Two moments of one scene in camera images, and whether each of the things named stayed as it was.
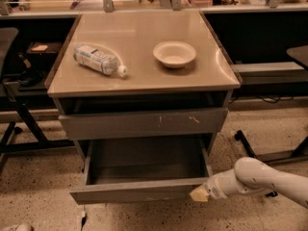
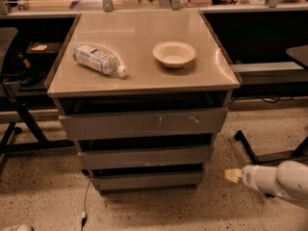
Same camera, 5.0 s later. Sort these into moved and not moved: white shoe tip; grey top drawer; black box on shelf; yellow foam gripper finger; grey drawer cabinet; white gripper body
Moved: yellow foam gripper finger; white gripper body
Not moved: grey top drawer; black box on shelf; grey drawer cabinet; white shoe tip
